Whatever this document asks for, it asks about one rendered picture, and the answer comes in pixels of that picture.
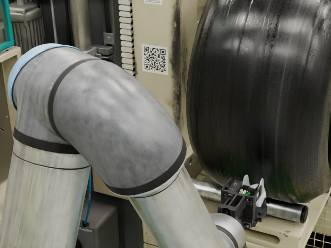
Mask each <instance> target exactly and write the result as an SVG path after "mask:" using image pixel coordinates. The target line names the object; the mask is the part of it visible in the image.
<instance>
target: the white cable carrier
mask: <svg viewBox="0 0 331 248"><path fill-rule="evenodd" d="M118 3H119V4H121V5H119V10H121V11H120V12H119V16H122V17H120V19H119V21H120V22H122V23H121V24H120V28H122V29H121V30H120V34H122V35H121V36H120V39H121V40H123V41H121V46H123V47H121V51H123V52H122V53H121V56H122V57H124V58H122V63H123V64H122V68H124V70H125V71H126V72H128V73H129V74H131V75H132V76H133V77H134V78H135V60H134V38H133V17H132V0H118Z"/></svg>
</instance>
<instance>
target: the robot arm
mask: <svg viewBox="0 0 331 248"><path fill-rule="evenodd" d="M7 89H8V95H9V98H10V101H11V104H12V106H13V107H14V109H15V110H16V111H17V114H16V121H15V127H14V132H13V140H14V145H13V151H12V157H11V163H10V169H9V175H8V181H7V187H6V193H5V199H4V205H3V211H2V217H1V223H0V248H75V246H76V241H77V235H78V230H79V225H80V220H81V215H82V210H83V205H84V200H85V195H86V189H87V184H88V179H89V174H90V169H91V167H92V168H93V169H94V170H95V171H96V173H97V174H98V175H99V176H100V178H101V179H102V181H103V182H104V184H105V185H106V187H107V188H108V189H109V190H110V191H111V192H112V193H114V194H116V195H119V196H122V197H127V198H128V199H129V201H130V202H131V204H132V205H133V207H134V209H135V210H136V212H137V213H138V215H139V217H140V218H141V220H142V221H143V223H144V224H145V226H146V228H147V229H148V231H149V232H150V234H151V236H152V237H153V239H154V240H155V242H156V244H157V245H158V247H159V248H247V246H246V242H245V241H246V235H245V231H244V228H248V229H250V228H252V227H256V224H257V223H258V222H262V219H263V218H264V217H265V216H266V214H267V205H266V193H265V188H264V180H263V178H262V179H261V181H260V184H254V185H251V186H250V183H249V178H248V175H245V176H244V178H243V181H238V180H234V182H233V183H232V179H231V178H230V179H229V180H228V181H227V183H226V184H225V185H224V187H223V188H222V189H221V203H220V204H219V206H218V213H215V214H212V215H210V214H209V212H208V210H207V208H206V206H205V204H204V202H203V200H202V198H201V197H200V195H199V193H198V191H197V189H196V187H195V185H194V183H193V181H192V179H191V177H190V175H189V174H188V172H187V170H186V168H185V166H184V163H185V160H186V157H187V145H186V142H185V140H184V138H183V136H182V134H181V132H180V130H179V128H178V127H177V125H176V123H175V122H174V120H173V119H172V118H171V116H170V115H169V113H168V112H167V111H166V110H165V108H164V107H163V106H162V105H161V104H160V103H159V102H158V101H157V100H156V98H155V97H154V96H153V95H152V94H151V93H150V92H149V91H148V90H147V89H146V88H145V87H144V86H143V85H142V84H141V83H140V82H139V81H138V80H137V79H135V78H134V77H133V76H132V75H131V74H129V73H128V72H126V71H125V70H123V69H122V68H121V67H119V66H118V65H116V64H113V63H111V62H108V61H104V60H102V59H99V58H97V57H94V56H91V55H89V54H86V53H84V52H83V51H81V50H80V49H78V48H75V47H72V46H68V45H61V44H55V43H49V44H43V45H39V46H36V47H34V48H32V49H30V50H29V51H28V52H26V53H25V54H24V55H23V56H21V57H20V59H19V60H18V61H17V62H16V63H15V65H14V67H13V69H12V71H11V73H10V75H9V78H8V87H7ZM227 185H228V189H227V190H225V187H226V186H227Z"/></svg>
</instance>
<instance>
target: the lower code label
mask: <svg viewBox="0 0 331 248"><path fill-rule="evenodd" d="M141 46H142V71H146V72H152V73H158V74H164V75H168V50H167V47H161V46H154V45H147V44H141Z"/></svg>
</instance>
